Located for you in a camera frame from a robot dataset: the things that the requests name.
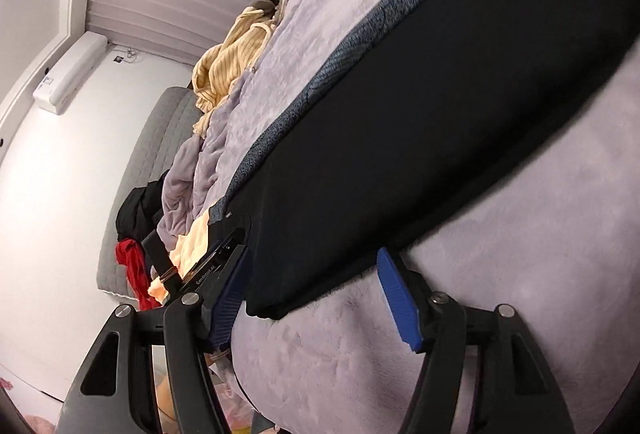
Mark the black garment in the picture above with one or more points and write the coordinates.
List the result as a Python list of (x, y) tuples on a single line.
[(137, 214)]

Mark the black pants patterned blue waistband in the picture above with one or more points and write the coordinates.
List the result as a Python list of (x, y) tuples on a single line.
[(400, 139)]

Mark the grey quilted headboard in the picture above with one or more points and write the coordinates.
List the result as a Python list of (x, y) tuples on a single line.
[(150, 144)]

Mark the grey-brown garment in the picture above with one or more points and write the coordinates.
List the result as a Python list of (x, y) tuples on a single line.
[(270, 2)]

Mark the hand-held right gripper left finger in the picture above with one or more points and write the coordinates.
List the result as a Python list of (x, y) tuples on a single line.
[(227, 301)]

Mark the peach garment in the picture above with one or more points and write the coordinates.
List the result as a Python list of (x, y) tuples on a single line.
[(192, 244)]

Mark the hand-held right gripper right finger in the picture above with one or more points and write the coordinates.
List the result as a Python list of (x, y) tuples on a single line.
[(397, 301)]

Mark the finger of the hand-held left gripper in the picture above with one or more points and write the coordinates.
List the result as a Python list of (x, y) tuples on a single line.
[(227, 244)]

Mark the red garment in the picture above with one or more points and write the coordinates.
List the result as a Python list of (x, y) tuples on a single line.
[(131, 264)]

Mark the white air conditioner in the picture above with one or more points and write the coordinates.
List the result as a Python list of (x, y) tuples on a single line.
[(70, 74)]

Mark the lavender plush blanket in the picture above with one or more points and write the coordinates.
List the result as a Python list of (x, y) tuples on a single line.
[(500, 314)]

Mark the yellow ribbed sweater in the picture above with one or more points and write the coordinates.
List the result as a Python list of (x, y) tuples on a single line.
[(225, 64)]

